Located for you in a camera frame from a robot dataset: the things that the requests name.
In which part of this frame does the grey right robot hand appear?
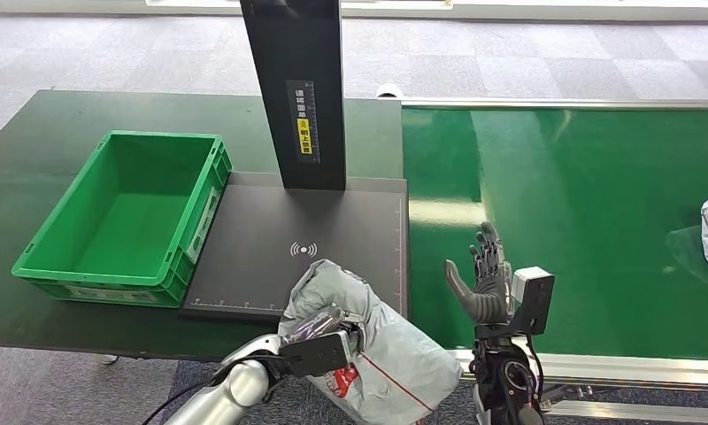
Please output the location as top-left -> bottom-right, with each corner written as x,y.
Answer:
443,220 -> 515,326

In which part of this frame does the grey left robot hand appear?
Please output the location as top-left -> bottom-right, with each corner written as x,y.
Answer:
283,305 -> 366,355

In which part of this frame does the green conveyor belt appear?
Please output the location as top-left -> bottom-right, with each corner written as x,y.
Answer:
400,106 -> 708,362

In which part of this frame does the black scanner platform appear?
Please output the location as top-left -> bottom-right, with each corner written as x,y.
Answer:
180,171 -> 412,324

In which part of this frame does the yellow warning label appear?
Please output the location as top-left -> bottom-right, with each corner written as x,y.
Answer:
296,118 -> 315,158

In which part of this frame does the green plastic crate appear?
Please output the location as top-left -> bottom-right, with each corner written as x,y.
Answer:
10,129 -> 234,310

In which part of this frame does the black scanner column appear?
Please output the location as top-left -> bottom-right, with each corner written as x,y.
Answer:
239,0 -> 349,192

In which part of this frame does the dark green table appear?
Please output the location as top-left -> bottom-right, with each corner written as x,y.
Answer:
0,89 -> 405,362

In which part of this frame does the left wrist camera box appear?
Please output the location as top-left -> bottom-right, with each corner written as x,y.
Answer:
278,329 -> 356,380

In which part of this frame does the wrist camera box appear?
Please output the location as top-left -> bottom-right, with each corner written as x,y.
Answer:
278,329 -> 356,380
510,267 -> 557,337

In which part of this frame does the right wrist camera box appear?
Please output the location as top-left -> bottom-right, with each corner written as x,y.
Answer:
510,267 -> 557,337

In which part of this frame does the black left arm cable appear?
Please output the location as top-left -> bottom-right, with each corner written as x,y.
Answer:
141,352 -> 286,425

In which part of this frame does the aluminium conveyor frame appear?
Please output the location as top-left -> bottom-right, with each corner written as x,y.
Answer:
396,96 -> 708,424

